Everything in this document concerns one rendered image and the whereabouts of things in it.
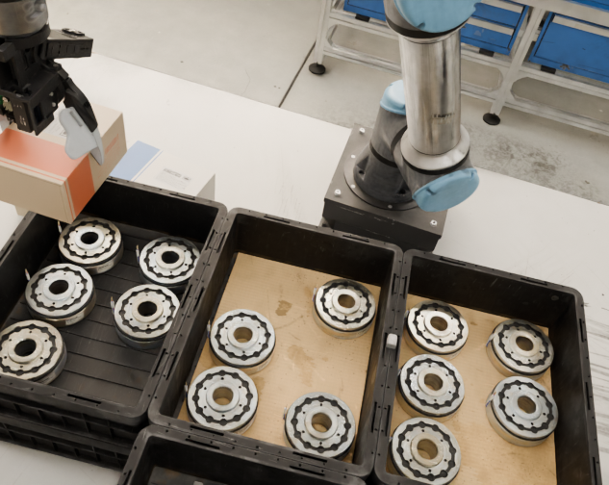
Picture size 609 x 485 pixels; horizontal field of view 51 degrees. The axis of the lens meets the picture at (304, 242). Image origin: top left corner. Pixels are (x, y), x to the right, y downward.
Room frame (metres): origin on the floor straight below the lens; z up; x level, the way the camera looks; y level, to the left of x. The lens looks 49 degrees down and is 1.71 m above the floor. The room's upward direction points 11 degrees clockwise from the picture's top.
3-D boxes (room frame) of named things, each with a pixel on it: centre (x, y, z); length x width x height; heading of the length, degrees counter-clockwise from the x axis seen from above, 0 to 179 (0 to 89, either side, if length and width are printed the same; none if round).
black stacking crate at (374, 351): (0.52, 0.00, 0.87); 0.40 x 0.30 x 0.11; 176
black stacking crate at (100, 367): (0.54, 0.30, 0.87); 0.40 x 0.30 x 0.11; 176
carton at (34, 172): (0.62, 0.36, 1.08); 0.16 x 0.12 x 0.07; 171
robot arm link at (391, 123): (1.00, -0.15, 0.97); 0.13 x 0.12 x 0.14; 25
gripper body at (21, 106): (0.59, 0.36, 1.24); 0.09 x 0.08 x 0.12; 171
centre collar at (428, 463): (0.39, -0.23, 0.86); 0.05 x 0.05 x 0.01
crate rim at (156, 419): (0.52, 0.00, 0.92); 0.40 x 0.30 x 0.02; 176
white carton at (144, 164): (0.91, 0.32, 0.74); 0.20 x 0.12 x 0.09; 74
